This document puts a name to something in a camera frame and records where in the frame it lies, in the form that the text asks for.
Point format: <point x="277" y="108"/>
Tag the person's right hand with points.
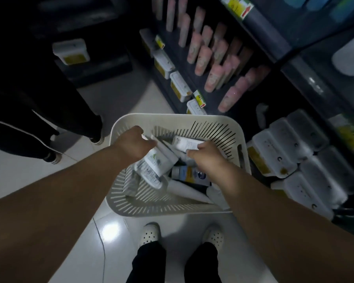
<point x="209" y="159"/>

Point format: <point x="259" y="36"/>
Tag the person's left hand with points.
<point x="132" y="147"/>

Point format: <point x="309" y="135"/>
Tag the Nivea Men tube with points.
<point x="194" y="175"/>

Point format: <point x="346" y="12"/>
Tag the pile of tubes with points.
<point x="188" y="191"/>

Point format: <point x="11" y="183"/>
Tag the cream slotted plastic basket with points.
<point x="165" y="119"/>

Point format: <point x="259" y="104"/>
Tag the dark grey shelf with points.
<point x="265" y="38"/>

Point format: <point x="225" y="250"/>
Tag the person's left forearm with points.
<point x="47" y="221"/>

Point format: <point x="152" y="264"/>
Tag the person's right forearm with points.
<point x="298" y="232"/>

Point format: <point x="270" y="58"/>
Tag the person's right white shoe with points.
<point x="214" y="237"/>

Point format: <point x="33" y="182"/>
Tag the person's white shoe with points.
<point x="150" y="234"/>
<point x="214" y="237"/>

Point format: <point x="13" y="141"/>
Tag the person's left white shoe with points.
<point x="150" y="234"/>

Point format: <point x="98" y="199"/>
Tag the yellow white price tag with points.
<point x="199" y="99"/>
<point x="239" y="5"/>
<point x="348" y="135"/>
<point x="160" y="42"/>

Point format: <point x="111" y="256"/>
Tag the small white plastic object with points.
<point x="261" y="113"/>

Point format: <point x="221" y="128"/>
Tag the stack of white hinged packs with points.
<point x="280" y="150"/>

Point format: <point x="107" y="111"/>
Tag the black side shelving unit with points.
<point x="91" y="70"/>

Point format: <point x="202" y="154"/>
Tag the row of pink tall bottles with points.
<point x="203" y="60"/>

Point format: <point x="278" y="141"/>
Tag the white cleaner bottle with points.
<point x="351" y="55"/>

